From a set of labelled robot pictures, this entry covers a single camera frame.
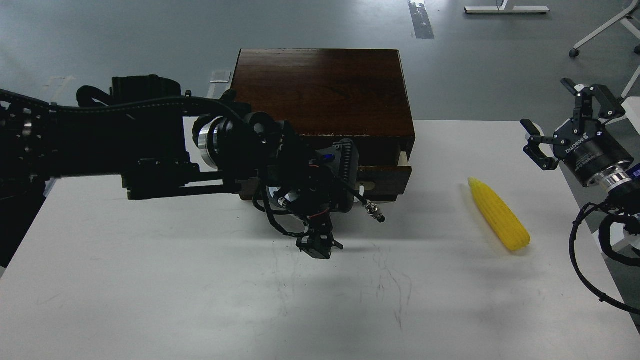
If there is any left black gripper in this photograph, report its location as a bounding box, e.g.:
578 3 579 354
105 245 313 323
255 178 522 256
260 138 361 260

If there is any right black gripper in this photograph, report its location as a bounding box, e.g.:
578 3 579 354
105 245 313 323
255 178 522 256
519 78 634 188

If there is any yellow corn cob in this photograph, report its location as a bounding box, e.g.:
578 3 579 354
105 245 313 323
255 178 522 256
467 177 531 252

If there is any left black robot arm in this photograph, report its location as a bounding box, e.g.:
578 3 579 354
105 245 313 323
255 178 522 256
1 75 385 268

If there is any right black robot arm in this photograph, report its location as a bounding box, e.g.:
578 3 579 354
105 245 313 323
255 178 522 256
520 78 639 315

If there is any dark wooden drawer cabinet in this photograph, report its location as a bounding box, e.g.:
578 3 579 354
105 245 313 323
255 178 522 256
229 48 417 202

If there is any white side table edge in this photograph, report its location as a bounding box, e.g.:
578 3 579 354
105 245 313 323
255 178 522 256
619 96 640 131

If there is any white chair base with casters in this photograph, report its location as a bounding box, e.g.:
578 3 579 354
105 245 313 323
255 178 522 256
568 0 640 107

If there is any white stand foot bar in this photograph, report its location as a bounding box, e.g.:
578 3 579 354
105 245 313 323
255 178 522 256
463 0 551 15

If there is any grey floor tape strip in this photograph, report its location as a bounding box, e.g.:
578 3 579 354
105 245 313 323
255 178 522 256
407 0 435 40

